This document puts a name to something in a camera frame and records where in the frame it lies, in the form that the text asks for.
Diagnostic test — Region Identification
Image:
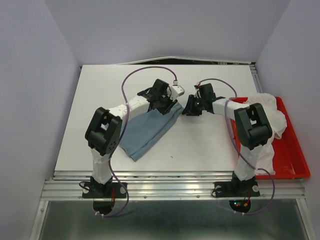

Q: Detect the purple cable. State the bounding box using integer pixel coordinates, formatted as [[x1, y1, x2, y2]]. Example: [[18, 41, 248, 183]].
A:
[[94, 66, 180, 218], [194, 78, 277, 216]]

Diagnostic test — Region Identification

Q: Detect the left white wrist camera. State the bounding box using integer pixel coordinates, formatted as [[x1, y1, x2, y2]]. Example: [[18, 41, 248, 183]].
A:
[[167, 80, 185, 101]]

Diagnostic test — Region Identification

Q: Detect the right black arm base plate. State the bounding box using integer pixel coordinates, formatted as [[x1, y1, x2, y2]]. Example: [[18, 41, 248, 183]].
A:
[[211, 181, 261, 198]]

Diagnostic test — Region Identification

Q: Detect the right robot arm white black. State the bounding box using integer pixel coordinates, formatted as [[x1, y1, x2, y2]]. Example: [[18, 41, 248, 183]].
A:
[[182, 83, 273, 195]]

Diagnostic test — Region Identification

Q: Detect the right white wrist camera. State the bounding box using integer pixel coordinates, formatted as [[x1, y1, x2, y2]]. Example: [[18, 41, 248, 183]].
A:
[[194, 82, 202, 99]]

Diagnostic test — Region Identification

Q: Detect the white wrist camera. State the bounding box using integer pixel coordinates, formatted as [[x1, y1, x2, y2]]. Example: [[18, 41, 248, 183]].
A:
[[194, 82, 202, 99], [167, 80, 185, 101]]

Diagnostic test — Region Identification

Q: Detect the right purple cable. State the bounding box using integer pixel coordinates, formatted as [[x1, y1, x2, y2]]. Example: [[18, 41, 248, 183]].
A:
[[194, 78, 277, 216]]

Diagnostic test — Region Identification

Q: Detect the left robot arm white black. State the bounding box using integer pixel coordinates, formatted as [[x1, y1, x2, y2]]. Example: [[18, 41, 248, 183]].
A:
[[85, 79, 185, 197]]

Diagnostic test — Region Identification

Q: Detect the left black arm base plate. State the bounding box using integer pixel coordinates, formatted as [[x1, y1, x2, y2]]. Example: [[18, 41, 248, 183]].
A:
[[79, 181, 127, 199]]

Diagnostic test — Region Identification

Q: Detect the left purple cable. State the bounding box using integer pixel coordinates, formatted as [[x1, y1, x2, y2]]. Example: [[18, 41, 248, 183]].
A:
[[94, 66, 180, 218]]

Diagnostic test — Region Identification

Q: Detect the light blue denim skirt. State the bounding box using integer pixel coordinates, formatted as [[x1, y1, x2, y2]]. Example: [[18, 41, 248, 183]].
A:
[[119, 103, 184, 162]]

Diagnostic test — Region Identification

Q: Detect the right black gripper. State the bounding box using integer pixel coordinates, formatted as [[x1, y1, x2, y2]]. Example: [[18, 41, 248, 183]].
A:
[[181, 93, 206, 116]]

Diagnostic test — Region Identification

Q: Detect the aluminium extrusion frame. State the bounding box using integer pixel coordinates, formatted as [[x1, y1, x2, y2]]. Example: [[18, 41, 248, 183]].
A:
[[30, 65, 316, 240]]

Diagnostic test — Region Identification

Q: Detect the white skirt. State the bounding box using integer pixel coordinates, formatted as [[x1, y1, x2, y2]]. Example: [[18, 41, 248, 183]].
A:
[[244, 92, 287, 175]]

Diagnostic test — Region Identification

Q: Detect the red plastic tray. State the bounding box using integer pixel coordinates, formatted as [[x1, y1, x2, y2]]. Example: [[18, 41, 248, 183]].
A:
[[229, 96, 311, 179]]

